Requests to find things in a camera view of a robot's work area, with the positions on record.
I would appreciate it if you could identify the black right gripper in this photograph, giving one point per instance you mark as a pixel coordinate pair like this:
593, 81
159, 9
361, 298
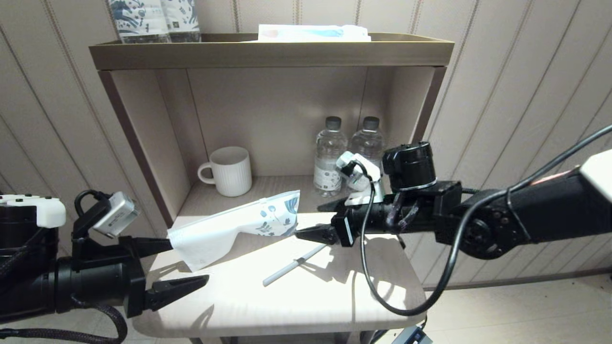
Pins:
377, 220

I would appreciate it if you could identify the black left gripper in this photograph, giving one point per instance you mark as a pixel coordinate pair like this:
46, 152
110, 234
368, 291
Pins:
95, 286

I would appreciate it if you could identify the white floral plastic bag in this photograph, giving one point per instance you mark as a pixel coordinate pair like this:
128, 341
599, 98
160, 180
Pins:
215, 234

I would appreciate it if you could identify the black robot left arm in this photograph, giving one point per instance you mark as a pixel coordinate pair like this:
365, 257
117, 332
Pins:
24, 286

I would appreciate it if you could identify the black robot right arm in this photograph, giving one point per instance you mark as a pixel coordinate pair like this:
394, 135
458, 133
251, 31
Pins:
550, 210

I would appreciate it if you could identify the grey toothbrush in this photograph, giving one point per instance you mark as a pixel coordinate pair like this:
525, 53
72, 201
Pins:
287, 273

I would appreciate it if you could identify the clear plastic water bottle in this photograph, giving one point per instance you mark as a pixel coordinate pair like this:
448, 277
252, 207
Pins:
327, 153
370, 138

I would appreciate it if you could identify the white ribbed mug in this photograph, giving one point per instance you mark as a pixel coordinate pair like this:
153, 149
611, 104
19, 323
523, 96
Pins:
232, 174

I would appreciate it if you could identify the beige wooden shelf cabinet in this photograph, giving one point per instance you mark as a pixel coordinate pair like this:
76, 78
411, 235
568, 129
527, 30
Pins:
267, 310

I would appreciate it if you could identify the grey blue floor device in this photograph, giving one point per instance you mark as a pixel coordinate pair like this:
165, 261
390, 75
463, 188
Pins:
411, 336

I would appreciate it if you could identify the white blue flat packet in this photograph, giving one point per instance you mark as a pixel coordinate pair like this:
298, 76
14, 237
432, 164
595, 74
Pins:
306, 33

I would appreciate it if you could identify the blue floral print pouch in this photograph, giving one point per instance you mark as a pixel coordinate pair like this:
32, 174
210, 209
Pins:
138, 21
184, 19

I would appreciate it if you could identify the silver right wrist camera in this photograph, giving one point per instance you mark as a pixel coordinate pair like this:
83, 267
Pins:
345, 162

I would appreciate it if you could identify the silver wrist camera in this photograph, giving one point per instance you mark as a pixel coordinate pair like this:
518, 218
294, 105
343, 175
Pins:
345, 162
117, 215

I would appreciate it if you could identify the white right camera bracket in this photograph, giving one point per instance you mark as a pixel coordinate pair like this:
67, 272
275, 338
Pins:
377, 184

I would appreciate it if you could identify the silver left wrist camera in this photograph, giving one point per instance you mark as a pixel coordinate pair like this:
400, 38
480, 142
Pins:
117, 215

